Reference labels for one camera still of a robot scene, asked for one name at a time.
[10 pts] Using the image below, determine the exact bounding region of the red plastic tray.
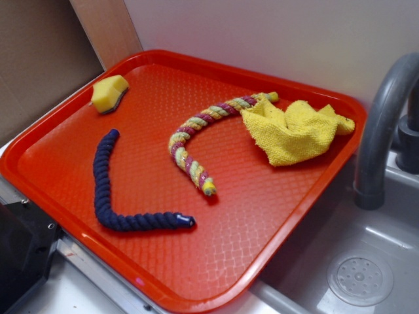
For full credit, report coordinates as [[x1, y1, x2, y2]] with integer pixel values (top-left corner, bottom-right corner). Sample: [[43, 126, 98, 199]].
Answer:
[[1, 50, 367, 313]]

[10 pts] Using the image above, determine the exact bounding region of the multicolour twisted rope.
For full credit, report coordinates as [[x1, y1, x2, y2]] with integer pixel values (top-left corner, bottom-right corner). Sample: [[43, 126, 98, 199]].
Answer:
[[168, 91, 280, 197]]

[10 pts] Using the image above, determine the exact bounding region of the dark grey faucet handle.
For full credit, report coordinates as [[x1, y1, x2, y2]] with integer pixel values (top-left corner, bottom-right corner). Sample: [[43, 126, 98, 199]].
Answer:
[[396, 82, 418, 175]]

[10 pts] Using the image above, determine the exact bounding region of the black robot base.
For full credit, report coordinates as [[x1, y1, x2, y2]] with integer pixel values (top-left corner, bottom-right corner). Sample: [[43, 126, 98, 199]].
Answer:
[[1, 200, 60, 313]]

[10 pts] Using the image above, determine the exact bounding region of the brown cardboard panel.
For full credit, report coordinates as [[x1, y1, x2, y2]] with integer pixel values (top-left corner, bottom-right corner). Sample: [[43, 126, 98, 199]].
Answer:
[[1, 1, 143, 145]]

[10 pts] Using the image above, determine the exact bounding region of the yellow sponge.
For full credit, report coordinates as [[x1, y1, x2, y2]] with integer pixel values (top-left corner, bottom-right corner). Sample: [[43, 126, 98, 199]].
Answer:
[[90, 75, 130, 114]]

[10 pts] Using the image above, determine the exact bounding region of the grey faucet spout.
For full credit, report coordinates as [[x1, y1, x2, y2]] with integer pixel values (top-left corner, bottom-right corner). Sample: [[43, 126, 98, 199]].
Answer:
[[354, 52, 418, 210]]

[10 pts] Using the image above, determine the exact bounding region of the yellow cloth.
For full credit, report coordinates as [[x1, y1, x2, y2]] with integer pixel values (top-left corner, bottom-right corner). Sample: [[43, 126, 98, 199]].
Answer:
[[242, 96, 355, 167]]

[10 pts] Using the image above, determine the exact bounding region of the grey sink basin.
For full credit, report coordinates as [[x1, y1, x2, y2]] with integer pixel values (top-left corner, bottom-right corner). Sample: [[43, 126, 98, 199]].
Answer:
[[251, 160, 419, 314]]

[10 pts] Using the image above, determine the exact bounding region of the sink drain strainer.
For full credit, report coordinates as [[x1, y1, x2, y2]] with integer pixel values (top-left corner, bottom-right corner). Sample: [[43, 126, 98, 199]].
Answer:
[[327, 250, 394, 307]]

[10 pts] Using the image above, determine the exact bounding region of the navy blue rope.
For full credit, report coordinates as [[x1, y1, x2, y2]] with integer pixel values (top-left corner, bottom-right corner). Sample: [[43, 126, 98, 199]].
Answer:
[[93, 128, 197, 233]]

